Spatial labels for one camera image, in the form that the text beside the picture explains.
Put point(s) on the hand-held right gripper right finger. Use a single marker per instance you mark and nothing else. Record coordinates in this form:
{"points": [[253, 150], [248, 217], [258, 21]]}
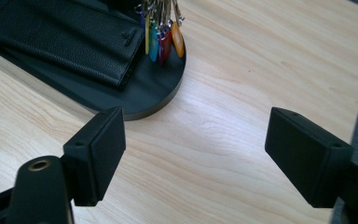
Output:
{"points": [[307, 161]]}

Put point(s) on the bunch of metal key rings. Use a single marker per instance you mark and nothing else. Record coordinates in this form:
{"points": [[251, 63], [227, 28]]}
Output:
{"points": [[160, 11]]}

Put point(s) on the orange key tag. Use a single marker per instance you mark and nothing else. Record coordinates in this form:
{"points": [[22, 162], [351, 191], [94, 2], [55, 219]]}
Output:
{"points": [[178, 40]]}

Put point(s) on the black leather wallet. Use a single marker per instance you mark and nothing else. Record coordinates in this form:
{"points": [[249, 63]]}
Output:
{"points": [[59, 40]]}

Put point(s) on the teal key tag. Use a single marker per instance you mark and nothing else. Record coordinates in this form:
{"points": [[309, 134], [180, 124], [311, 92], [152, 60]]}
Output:
{"points": [[154, 46]]}

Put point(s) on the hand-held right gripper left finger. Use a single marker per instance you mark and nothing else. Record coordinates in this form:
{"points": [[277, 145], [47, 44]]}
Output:
{"points": [[99, 155]]}

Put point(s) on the yellow key tag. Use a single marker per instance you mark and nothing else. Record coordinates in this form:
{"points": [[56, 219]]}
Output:
{"points": [[147, 34]]}

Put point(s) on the blue key tag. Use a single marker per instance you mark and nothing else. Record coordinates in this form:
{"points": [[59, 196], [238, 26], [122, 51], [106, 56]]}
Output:
{"points": [[142, 21]]}

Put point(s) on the red key tag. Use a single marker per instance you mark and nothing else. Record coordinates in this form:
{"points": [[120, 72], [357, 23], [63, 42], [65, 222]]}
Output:
{"points": [[165, 46]]}

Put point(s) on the black oval tray with post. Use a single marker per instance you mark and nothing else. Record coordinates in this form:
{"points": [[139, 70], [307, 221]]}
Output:
{"points": [[149, 93]]}

